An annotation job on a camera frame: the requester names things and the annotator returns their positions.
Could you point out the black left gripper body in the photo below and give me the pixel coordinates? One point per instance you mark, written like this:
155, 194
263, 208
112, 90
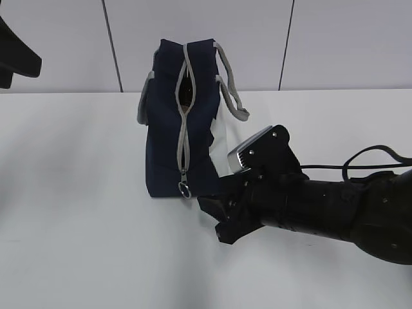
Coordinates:
16, 57

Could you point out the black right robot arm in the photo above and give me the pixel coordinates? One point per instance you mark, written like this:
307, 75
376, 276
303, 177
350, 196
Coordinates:
373, 212

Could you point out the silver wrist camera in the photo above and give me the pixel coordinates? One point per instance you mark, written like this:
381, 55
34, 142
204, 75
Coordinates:
252, 153

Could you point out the navy blue lunch bag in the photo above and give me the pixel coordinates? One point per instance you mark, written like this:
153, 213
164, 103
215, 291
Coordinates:
180, 104

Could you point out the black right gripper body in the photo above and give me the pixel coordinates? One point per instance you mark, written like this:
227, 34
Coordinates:
263, 190

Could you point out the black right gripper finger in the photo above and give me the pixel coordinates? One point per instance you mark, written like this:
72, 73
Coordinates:
217, 206
230, 231

